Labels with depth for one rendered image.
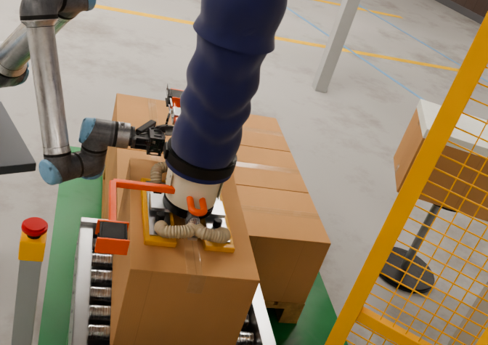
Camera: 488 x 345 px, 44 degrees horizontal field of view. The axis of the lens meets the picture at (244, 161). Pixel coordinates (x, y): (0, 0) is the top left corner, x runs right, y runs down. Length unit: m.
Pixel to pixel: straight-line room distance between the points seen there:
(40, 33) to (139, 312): 0.92
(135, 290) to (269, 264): 1.13
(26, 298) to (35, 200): 1.68
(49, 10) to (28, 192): 1.78
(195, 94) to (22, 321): 0.86
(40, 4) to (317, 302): 2.15
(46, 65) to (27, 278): 0.67
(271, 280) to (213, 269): 1.11
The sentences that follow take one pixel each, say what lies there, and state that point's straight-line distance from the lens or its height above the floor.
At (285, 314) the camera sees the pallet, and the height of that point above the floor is 0.06.
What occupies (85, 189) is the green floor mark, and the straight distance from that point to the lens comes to 3.68.
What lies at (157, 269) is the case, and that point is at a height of 0.95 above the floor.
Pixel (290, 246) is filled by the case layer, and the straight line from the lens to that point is 2.82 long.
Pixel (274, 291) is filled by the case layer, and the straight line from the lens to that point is 3.01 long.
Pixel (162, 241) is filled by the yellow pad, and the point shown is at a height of 0.97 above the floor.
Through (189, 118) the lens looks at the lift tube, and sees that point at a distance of 1.76.
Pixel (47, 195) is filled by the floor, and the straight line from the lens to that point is 3.60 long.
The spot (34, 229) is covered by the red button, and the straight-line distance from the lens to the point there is 1.75.
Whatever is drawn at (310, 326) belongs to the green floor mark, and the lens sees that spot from 3.23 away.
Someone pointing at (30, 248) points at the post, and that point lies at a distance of 1.78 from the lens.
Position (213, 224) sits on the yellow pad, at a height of 0.99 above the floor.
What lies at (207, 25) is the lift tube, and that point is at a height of 1.63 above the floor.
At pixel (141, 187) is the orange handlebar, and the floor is 1.08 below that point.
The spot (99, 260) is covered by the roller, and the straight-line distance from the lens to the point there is 2.42.
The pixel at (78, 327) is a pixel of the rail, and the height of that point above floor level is 0.59.
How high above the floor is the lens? 2.17
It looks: 30 degrees down
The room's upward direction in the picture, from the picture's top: 18 degrees clockwise
